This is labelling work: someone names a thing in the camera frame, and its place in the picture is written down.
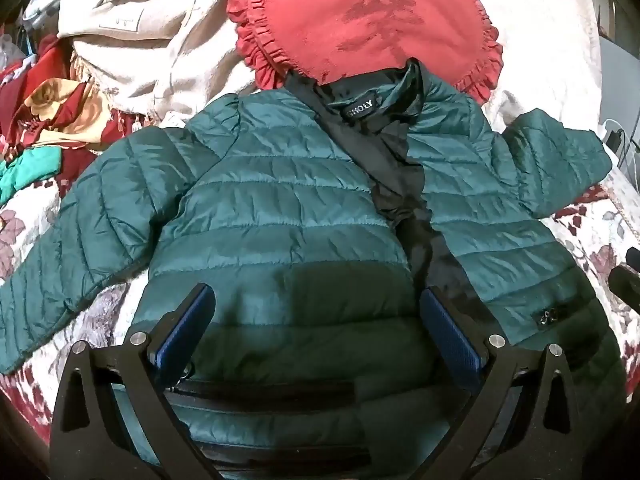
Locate floral fleece blanket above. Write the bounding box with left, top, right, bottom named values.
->
left=0, top=105, right=640, bottom=441

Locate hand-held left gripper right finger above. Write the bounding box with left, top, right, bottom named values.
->
left=419, top=286, right=592, bottom=480

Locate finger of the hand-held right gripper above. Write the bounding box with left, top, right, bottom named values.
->
left=608, top=264, right=640, bottom=308

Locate grey cabinet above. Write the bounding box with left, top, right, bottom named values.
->
left=597, top=35, right=640, bottom=161

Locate red and yellow floral cloth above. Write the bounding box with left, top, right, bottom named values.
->
left=0, top=35, right=126, bottom=196

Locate green garment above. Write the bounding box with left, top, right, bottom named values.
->
left=0, top=145, right=63, bottom=206

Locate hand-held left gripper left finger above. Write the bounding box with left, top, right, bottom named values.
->
left=50, top=283, right=222, bottom=480

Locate green puffer jacket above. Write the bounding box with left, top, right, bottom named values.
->
left=0, top=57, right=631, bottom=480

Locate red heart-shaped ruffled pillow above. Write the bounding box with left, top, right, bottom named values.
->
left=226, top=0, right=505, bottom=106

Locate beige blanket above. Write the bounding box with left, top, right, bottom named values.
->
left=57, top=0, right=291, bottom=121

